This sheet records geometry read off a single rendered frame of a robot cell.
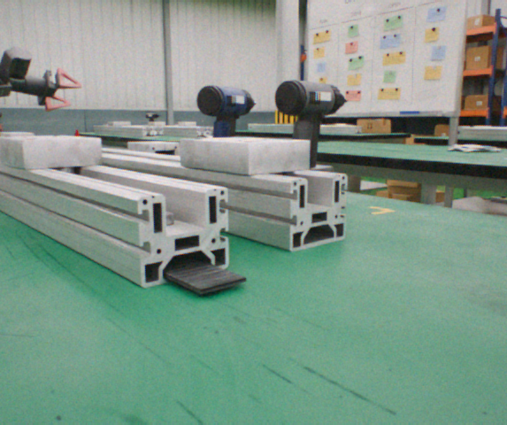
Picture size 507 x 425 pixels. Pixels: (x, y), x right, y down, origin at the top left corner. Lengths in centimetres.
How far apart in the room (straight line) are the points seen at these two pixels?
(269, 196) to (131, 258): 19
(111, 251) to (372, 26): 366
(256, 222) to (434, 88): 309
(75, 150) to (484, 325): 58
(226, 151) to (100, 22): 1249
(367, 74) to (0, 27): 968
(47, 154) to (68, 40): 1205
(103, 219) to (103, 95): 1237
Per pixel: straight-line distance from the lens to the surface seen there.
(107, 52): 1300
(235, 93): 102
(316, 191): 63
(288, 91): 84
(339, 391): 30
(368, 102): 399
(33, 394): 32
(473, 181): 197
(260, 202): 60
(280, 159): 64
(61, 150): 76
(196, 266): 49
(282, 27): 949
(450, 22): 363
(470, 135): 415
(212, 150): 66
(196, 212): 50
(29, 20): 1262
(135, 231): 46
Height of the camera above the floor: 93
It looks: 10 degrees down
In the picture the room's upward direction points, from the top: straight up
